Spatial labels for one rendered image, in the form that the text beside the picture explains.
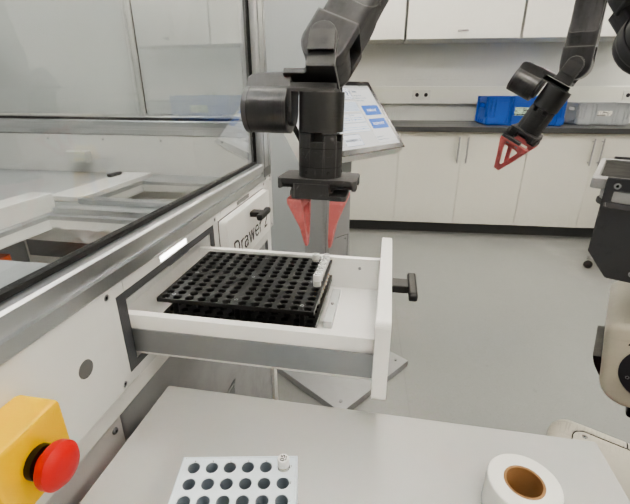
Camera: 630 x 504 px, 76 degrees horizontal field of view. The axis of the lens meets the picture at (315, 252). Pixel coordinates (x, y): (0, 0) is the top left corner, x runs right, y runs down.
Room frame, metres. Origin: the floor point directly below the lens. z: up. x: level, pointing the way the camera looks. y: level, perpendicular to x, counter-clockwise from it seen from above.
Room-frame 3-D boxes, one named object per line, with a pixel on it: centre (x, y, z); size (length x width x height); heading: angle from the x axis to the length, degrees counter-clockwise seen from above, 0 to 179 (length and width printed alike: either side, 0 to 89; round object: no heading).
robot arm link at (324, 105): (0.54, 0.00, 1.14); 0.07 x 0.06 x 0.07; 78
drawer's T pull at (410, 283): (0.52, -0.13, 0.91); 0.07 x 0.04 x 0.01; 170
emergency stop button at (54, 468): (0.25, 0.22, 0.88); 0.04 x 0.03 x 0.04; 170
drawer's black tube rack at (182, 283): (0.56, 0.10, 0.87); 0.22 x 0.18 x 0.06; 80
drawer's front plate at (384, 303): (0.52, -0.10, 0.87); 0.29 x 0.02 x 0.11; 170
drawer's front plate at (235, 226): (0.89, 0.16, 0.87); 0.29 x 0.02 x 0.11; 170
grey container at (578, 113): (3.56, -2.36, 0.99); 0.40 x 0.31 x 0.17; 83
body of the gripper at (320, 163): (0.53, -0.01, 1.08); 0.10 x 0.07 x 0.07; 80
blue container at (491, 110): (3.56, -1.71, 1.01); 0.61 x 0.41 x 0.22; 83
